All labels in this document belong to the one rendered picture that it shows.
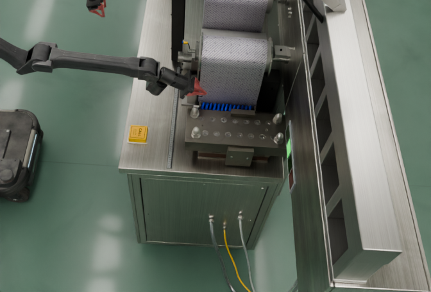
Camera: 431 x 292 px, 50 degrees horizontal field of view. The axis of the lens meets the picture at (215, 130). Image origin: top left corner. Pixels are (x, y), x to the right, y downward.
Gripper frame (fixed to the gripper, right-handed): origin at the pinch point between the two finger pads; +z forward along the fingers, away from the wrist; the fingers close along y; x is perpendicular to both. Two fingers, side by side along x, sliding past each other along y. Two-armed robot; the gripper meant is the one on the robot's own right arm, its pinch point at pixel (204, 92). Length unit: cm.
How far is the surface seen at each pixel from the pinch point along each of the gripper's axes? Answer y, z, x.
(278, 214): -1, 96, -71
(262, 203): 26, 46, -23
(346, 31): 22, 4, 67
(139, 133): 10.6, -14.3, -26.3
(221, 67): 0.3, -2.9, 16.3
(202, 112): 5.6, 2.7, -5.0
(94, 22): -150, -21, -135
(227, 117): 7.3, 11.2, -0.4
